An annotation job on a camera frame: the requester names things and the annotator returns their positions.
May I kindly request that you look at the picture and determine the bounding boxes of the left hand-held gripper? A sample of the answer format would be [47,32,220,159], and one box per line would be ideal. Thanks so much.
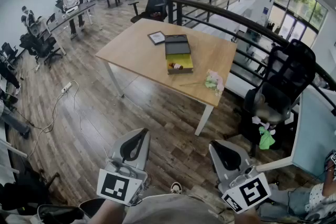
[96,127,152,207]

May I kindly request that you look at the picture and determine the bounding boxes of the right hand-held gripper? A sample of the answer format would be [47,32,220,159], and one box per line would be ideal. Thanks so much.
[208,139,272,215]

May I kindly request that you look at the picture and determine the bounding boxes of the small brown bottle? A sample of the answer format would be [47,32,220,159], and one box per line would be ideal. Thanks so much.
[168,61,184,71]

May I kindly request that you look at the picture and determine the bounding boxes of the dark box yellow lining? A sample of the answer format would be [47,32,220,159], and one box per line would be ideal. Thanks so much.
[164,34,195,75]

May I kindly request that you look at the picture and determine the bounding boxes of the person's left forearm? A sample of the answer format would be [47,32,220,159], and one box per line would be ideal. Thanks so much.
[93,198,127,224]

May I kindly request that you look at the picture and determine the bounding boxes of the person's right forearm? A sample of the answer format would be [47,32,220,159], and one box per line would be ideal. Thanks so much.
[236,206,261,224]

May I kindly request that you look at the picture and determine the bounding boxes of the green cloth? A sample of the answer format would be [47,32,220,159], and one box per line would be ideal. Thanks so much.
[258,125,276,151]

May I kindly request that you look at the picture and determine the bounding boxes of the white pink soft toy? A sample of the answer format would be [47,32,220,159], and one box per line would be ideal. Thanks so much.
[251,115,277,135]

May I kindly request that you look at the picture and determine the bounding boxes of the person's white shoe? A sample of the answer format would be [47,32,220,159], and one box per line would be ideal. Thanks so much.
[170,182,183,195]

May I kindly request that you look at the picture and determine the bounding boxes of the person's grey clothing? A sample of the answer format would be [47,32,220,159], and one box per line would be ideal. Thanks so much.
[125,193,226,224]

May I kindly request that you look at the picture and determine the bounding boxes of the pink flower bouquet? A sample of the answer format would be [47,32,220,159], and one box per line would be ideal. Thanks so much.
[179,69,226,97]

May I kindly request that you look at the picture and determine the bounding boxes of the white power strip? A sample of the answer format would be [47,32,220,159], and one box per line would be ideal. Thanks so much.
[60,82,73,95]

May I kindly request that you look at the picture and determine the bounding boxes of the black mesh office chair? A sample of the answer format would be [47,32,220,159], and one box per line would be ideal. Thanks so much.
[240,38,317,157]
[128,0,172,24]

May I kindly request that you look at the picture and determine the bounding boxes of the wooden table white legs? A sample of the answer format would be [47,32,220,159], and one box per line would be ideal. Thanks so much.
[94,17,238,136]

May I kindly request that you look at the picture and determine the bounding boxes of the light blue desk partition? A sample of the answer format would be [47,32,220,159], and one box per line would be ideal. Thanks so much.
[291,86,336,182]

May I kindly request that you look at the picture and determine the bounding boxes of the dark long desk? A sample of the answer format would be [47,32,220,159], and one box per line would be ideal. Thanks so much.
[46,1,97,56]

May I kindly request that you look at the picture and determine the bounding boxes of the black metal railing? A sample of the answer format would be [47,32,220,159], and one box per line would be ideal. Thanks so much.
[166,0,336,116]

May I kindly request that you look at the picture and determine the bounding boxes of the white power cable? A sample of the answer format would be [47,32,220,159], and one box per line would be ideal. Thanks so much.
[26,79,82,159]

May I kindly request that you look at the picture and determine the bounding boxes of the black picture frame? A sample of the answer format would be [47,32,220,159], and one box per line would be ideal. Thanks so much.
[147,31,166,46]

